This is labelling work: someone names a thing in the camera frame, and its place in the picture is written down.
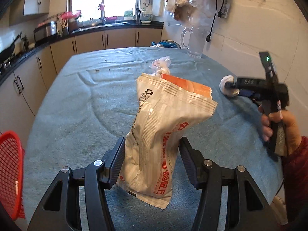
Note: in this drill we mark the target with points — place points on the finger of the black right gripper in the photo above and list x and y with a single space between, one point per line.
247 93
231 85

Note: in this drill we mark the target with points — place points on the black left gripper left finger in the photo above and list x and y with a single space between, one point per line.
59 207

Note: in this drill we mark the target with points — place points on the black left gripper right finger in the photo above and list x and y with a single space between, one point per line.
247 208

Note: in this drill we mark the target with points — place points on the white tissue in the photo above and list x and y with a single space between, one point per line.
225 89

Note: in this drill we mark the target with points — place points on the white orange snack bag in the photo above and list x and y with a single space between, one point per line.
168 106

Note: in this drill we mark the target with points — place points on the pink white plastic bag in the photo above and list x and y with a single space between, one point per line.
161 66

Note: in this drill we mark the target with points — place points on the red sleeve forearm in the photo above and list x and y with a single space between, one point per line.
295 182

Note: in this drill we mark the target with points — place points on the beige lower kitchen cabinets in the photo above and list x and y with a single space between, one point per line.
25 83

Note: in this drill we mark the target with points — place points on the person's right hand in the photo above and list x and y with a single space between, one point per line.
293 137

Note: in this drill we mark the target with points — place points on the clear glass pitcher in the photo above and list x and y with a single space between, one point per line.
194 35

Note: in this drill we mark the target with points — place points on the red plastic mesh basket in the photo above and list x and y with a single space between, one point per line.
11 183

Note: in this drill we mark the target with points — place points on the blue chair back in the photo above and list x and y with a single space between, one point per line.
166 44

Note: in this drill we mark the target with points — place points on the grey-blue table cloth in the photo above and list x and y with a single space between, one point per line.
93 101

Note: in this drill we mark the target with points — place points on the black frying pan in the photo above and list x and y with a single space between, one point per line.
7 52

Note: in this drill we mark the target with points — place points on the pink colander bowl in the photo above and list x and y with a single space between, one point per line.
71 15

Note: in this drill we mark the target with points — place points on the silver toaster oven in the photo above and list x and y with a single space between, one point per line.
44 32

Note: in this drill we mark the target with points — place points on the beige upper wall cabinet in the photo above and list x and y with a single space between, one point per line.
24 10

